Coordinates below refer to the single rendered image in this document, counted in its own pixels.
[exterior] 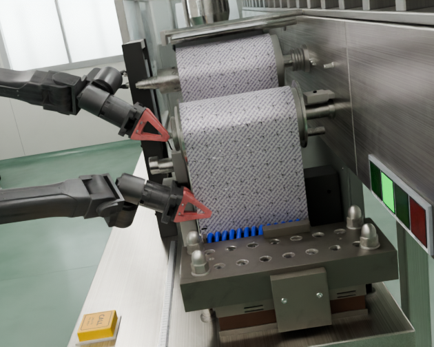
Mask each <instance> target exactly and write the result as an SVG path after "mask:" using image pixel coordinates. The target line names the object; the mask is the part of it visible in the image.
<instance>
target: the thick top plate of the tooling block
mask: <svg viewBox="0 0 434 347"><path fill-rule="evenodd" d="M363 219H364V223H365V224H366V223H371V224H372V225H373V226H374V227H375V230H376V233H377V234H378V242H379V243H380V246H379V247H378V248H376V249H373V250H366V249H362V248H360V236H361V229H348V228H347V221H346V222H337V223H333V224H324V225H320V226H314V227H310V231H309V232H304V233H296V234H291V235H283V236H278V237H273V238H264V235H263V234H262V235H255V236H249V237H245V238H236V239H232V240H223V241H219V242H211V243H206V244H203V246H204V248H205V251H204V252H203V253H204V254H205V257H206V260H208V262H209V267H210V269H211V271H210V273H209V274H207V275H205V276H202V277H195V276H193V275H192V268H191V263H192V255H189V254H188V253H187V247H186V246H185V247H182V256H181V267H180V290H181V294H182V298H183V304H184V308H185V312H186V313H187V312H192V311H200V310H205V309H210V308H218V307H223V306H231V305H236V304H244V303H249V302H257V301H262V300H267V299H273V293H272V288H271V279H270V275H276V274H281V273H289V272H294V271H302V270H307V269H315V268H320V267H324V268H325V270H326V272H327V281H328V288H329V290H333V289H337V288H346V287H350V286H359V285H363V284H372V283H377V282H385V281H390V280H398V279H399V271H398V260H397V249H396V248H395V247H394V246H393V245H392V244H391V242H390V241H389V239H388V238H387V237H386V236H385V235H384V234H383V232H382V231H381V230H380V228H379V227H378V226H377V225H376V223H374V221H373V220H372V219H371V218H363Z"/></svg>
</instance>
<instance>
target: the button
mask: <svg viewBox="0 0 434 347"><path fill-rule="evenodd" d="M117 319H118V317H117V314H116V310H110V311H102V312H97V313H89V314H84V315H83V319H82V320H81V324H80V326H79V329H78V332H77V335H78V338H79V341H88V340H93V339H101V338H106V337H113V336H114V331H115V328H116V323H117Z"/></svg>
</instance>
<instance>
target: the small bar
mask: <svg viewBox="0 0 434 347"><path fill-rule="evenodd" d="M309 231H310V228H309V223H308V221H307V220H299V221H295V222H286V223H282V224H273V225H269V226H263V227H262V232H263V235H264V238H273V237H278V236H283V235H291V234H296V233H304V232H309Z"/></svg>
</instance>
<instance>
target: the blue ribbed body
mask: <svg viewBox="0 0 434 347"><path fill-rule="evenodd" d="M263 226H264V225H262V224H261V225H260V226H259V230H258V229H257V227H256V226H252V228H251V230H250V228H249V227H245V230H244V232H243V230H242V229H241V228H238V229H237V233H236V232H235V230H234V229H231V230H230V232H229V233H228V231H226V230H224V231H223V233H222V235H221V233H220V232H219V231H217V232H216V233H215V236H214V234H213V233H209V234H208V235H207V238H206V239H207V243H211V242H219V241H223V240H232V239H236V238H245V237H249V236H255V235H262V234H263V232H262V227H263Z"/></svg>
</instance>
